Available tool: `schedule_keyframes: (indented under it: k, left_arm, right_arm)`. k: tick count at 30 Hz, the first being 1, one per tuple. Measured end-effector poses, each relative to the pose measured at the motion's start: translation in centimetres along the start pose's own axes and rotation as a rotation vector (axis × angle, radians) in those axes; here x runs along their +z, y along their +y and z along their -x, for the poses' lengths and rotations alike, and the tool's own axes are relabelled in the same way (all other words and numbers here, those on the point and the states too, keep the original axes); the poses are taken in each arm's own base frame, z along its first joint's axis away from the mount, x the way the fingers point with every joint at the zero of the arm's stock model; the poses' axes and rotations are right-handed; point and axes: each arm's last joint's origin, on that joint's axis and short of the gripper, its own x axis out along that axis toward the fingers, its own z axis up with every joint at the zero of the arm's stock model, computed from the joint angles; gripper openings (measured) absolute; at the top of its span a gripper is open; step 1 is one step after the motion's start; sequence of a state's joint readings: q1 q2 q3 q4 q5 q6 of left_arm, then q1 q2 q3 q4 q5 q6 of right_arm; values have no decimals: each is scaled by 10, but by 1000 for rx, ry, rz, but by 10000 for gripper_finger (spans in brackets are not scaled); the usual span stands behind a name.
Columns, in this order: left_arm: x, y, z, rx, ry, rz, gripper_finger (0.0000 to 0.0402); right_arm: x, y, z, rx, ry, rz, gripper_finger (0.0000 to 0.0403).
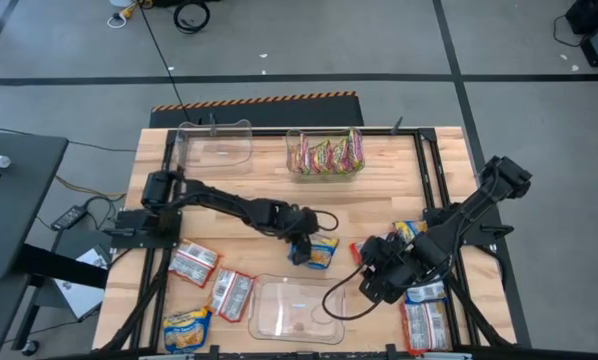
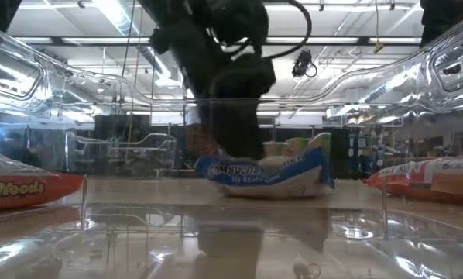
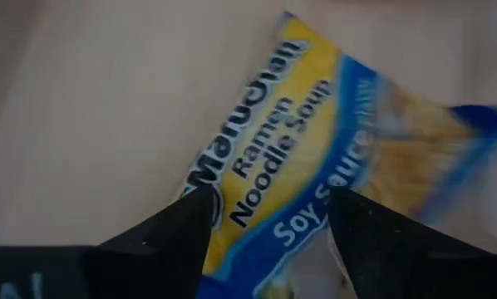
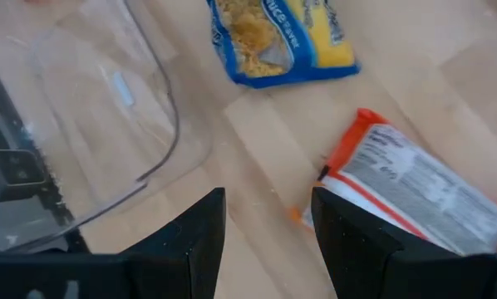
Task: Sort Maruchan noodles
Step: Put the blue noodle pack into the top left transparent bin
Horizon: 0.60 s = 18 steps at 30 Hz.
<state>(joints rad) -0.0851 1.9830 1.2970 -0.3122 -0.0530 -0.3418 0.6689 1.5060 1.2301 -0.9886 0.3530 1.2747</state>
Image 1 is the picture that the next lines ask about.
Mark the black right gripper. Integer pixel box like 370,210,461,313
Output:
359,234,421,281

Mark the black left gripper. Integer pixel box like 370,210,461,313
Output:
284,205,325,266

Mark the orange Saucy Noods packet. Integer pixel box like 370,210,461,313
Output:
208,267,255,324
399,298,453,357
348,240,369,267

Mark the blue Maruchan ramen packet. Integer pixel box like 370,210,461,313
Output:
392,219,429,244
287,233,340,271
161,307,213,355
403,279,448,305

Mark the red white snack packet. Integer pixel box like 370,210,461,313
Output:
167,238,220,289

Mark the clear plastic bin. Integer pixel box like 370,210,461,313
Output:
175,118,254,169
247,273,347,346

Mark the row of green ramen packets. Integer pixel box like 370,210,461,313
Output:
284,127,366,182

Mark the black mat with hazard stripe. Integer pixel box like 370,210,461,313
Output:
148,90,365,129

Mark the white box under desk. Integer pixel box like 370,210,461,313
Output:
53,243,111,322

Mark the black power adapter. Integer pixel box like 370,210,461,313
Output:
50,204,89,232

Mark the dark grey desk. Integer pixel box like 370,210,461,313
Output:
0,130,70,281

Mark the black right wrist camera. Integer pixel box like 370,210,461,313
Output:
357,268,406,306

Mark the black camera cable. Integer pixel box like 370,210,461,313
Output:
314,209,340,232
321,263,380,322

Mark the black aluminium table frame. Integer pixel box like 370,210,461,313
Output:
96,115,518,360

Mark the yellow floor cable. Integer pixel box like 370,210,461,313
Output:
53,174,128,199

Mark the long black floor cable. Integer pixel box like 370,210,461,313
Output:
137,0,193,124

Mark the coiled black cable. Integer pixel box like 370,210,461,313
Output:
172,0,211,35

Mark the white cable with yellow plug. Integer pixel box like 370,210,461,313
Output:
106,0,153,30

